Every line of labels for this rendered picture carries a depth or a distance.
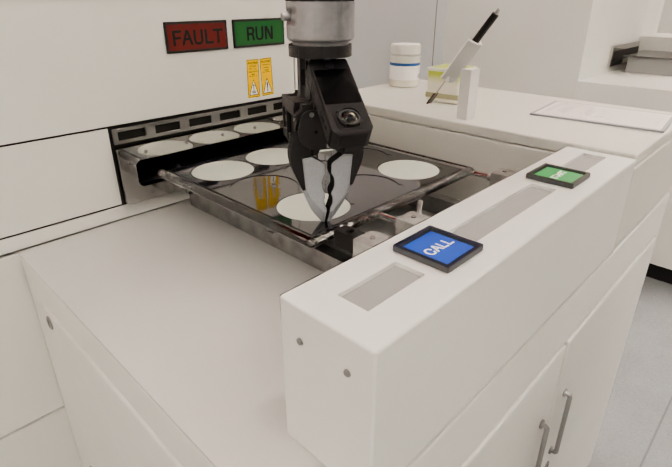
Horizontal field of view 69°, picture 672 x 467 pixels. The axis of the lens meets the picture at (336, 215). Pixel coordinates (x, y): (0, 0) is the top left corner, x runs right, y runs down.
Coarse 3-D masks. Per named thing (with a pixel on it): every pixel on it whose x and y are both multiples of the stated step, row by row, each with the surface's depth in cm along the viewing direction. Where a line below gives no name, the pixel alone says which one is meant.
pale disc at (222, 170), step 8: (200, 168) 82; (208, 168) 82; (216, 168) 82; (224, 168) 82; (232, 168) 82; (240, 168) 82; (248, 168) 82; (200, 176) 78; (208, 176) 78; (216, 176) 78; (224, 176) 78; (232, 176) 78; (240, 176) 78
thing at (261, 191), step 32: (224, 160) 86; (384, 160) 86; (416, 160) 86; (224, 192) 72; (256, 192) 72; (288, 192) 72; (352, 192) 72; (384, 192) 72; (288, 224) 62; (320, 224) 62
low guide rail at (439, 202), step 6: (420, 198) 85; (426, 198) 85; (432, 198) 84; (438, 198) 83; (444, 198) 83; (450, 198) 83; (408, 204) 88; (414, 204) 87; (426, 204) 85; (432, 204) 84; (438, 204) 83; (444, 204) 82; (450, 204) 81; (426, 210) 85; (432, 210) 84; (438, 210) 84
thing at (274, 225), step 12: (168, 180) 78; (180, 180) 76; (192, 192) 74; (204, 192) 71; (228, 204) 68; (240, 204) 67; (252, 216) 64; (264, 216) 63; (276, 228) 61; (288, 228) 60; (300, 240) 58; (312, 240) 57
